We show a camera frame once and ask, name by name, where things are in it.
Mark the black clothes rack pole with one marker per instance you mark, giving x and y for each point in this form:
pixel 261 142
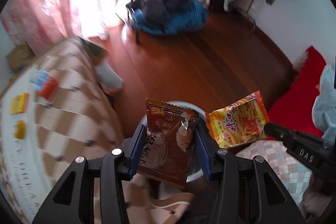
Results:
pixel 134 21

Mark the brown paper bag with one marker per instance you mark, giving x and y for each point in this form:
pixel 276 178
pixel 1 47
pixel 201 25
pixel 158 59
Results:
pixel 19 57

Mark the checkered bed sheet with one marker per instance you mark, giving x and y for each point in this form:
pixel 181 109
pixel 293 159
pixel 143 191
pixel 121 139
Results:
pixel 294 175

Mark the yellow small box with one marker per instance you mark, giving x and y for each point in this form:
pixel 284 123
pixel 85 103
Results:
pixel 19 104

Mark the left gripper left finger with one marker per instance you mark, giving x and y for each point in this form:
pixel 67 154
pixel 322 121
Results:
pixel 71 199

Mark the blue clothes pile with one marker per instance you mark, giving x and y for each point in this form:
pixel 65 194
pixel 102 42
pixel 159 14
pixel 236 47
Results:
pixel 170 17

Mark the red blanket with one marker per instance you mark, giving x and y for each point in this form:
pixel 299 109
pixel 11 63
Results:
pixel 294 109

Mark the brown snack wrapper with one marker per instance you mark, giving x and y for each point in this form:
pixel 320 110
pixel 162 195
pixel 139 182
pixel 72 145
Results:
pixel 168 142

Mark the orange yellow snack bag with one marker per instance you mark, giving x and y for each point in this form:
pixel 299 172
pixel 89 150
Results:
pixel 239 123

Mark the blue white orange carton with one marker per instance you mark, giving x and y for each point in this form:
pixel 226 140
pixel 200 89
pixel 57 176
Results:
pixel 44 84

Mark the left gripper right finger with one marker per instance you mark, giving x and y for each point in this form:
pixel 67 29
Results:
pixel 248 190

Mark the checkered tablecloth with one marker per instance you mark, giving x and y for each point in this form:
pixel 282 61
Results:
pixel 77 121

